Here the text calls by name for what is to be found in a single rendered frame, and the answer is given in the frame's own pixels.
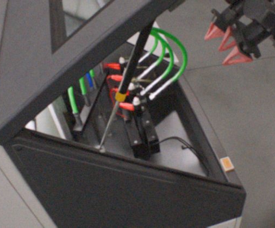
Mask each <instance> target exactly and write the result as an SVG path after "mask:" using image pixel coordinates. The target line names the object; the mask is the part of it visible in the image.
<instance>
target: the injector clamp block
mask: <svg viewBox="0 0 275 228"><path fill-rule="evenodd" d="M140 92H141V90H140V88H136V94H137V96H138V95H139V94H140ZM124 101H125V103H128V99H127V96H126V97H125V100H124ZM128 104H129V103H128ZM141 107H142V110H145V109H146V108H147V105H146V103H142V104H141ZM120 110H121V115H123V113H122V109H121V107H120ZM127 110H128V113H129V116H130V121H131V122H128V123H125V120H124V117H123V116H122V118H123V122H124V128H125V131H126V134H127V138H128V142H129V146H130V147H131V148H132V151H133V155H134V158H135V159H137V158H139V157H143V156H144V153H143V147H142V142H141V138H140V133H139V129H137V127H136V122H135V117H134V116H133V113H132V110H129V109H127ZM142 120H143V129H144V133H145V136H146V143H147V144H148V147H149V150H150V153H151V154H156V153H159V152H160V145H159V144H155V145H152V146H150V145H151V144H154V143H157V142H159V137H158V135H157V132H156V130H155V127H154V125H153V121H152V119H151V116H150V114H149V112H148V113H147V114H146V115H145V116H143V117H142Z"/></svg>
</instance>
